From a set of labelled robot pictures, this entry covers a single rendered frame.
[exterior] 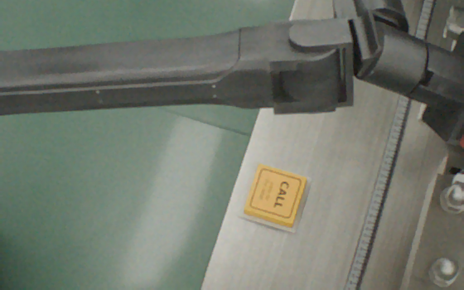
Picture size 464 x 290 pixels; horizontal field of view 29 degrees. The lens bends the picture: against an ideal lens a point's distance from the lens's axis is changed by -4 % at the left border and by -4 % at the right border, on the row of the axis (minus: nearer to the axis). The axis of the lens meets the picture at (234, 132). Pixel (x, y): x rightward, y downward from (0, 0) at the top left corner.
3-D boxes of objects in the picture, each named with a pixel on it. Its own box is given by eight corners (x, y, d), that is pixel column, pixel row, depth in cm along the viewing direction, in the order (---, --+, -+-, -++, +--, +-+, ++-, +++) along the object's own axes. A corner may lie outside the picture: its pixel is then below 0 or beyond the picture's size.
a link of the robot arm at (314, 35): (295, 117, 86) (290, 47, 80) (283, 39, 94) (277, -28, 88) (419, 103, 86) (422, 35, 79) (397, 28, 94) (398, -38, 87)
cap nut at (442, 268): (432, 255, 111) (440, 248, 107) (459, 263, 111) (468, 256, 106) (425, 282, 110) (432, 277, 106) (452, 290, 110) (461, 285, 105)
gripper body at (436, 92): (434, 123, 91) (375, 102, 89) (476, 34, 88) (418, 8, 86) (461, 149, 86) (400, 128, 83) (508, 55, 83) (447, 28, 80)
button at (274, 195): (258, 166, 128) (258, 161, 126) (306, 181, 128) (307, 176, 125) (243, 213, 126) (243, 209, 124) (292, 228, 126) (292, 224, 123)
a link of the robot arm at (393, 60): (347, 88, 82) (379, 44, 79) (336, 40, 87) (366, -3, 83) (408, 110, 85) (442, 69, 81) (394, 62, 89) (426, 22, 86)
